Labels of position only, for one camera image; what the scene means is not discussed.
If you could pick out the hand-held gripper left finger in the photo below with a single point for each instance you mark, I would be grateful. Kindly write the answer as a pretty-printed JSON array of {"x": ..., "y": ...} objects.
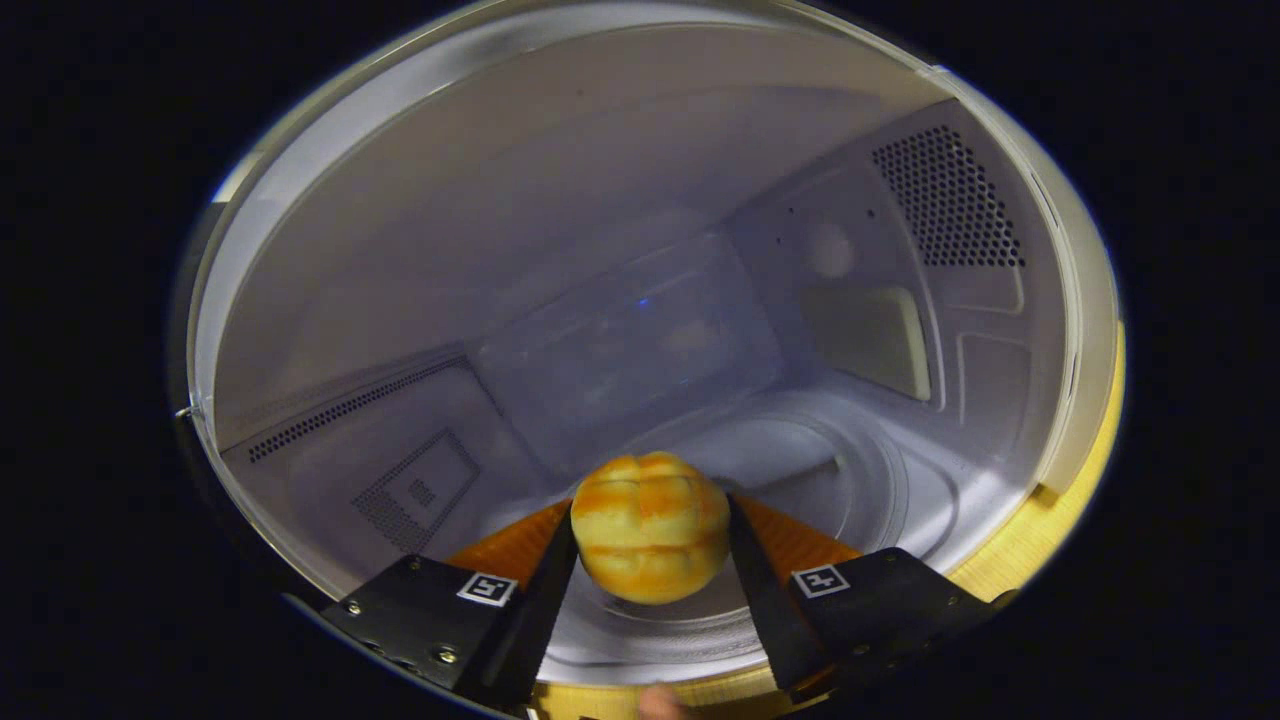
[{"x": 530, "y": 630}]

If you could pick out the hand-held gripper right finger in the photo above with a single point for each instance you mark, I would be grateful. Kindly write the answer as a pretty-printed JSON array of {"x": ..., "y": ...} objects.
[{"x": 770, "y": 620}]

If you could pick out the golden bread bun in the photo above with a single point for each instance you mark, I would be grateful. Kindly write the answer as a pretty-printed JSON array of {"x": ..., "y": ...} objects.
[{"x": 650, "y": 530}]

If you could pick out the white microwave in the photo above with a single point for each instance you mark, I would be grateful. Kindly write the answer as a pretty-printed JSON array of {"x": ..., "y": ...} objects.
[{"x": 400, "y": 250}]

